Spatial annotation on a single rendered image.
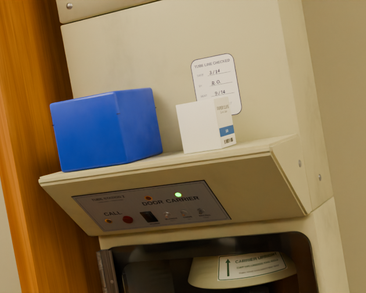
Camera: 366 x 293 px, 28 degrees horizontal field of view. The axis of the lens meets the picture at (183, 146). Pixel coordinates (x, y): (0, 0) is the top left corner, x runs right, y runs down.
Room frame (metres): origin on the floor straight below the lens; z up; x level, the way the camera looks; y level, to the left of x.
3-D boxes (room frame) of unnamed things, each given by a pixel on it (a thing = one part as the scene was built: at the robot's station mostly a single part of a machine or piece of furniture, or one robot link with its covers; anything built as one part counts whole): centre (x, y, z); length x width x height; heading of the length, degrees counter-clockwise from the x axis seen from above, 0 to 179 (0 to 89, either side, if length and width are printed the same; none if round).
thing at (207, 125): (0.89, -0.03, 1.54); 0.05 x 0.05 x 0.06; 65
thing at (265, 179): (0.92, 0.02, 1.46); 0.32 x 0.11 x 0.10; 64
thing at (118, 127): (0.95, 0.09, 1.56); 0.10 x 0.10 x 0.09; 64
